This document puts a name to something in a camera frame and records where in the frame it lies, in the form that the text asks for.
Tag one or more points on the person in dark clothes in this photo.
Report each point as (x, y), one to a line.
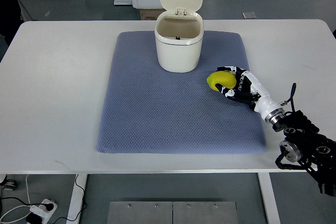
(10, 19)

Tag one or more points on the yellow lemon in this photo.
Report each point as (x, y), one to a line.
(224, 78)

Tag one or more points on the white table leg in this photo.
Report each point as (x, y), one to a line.
(268, 197)
(76, 203)

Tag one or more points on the small grey floor plate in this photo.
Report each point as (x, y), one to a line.
(249, 15)

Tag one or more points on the metal floor plate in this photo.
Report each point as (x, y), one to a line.
(172, 212)

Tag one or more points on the right white table leg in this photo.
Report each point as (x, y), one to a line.
(268, 197)

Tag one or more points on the white power strip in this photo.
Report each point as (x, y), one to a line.
(45, 209)

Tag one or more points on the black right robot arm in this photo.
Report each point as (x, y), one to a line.
(304, 148)

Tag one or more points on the white trash bin open lid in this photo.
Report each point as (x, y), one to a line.
(179, 32)

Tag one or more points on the caster wheel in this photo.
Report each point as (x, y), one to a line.
(7, 184)

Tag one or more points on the cardboard box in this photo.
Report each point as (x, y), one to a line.
(150, 14)

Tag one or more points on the left white table leg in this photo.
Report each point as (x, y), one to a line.
(76, 203)

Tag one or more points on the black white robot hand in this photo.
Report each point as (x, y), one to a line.
(249, 90)

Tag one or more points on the blue textured mat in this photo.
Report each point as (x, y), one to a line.
(150, 110)

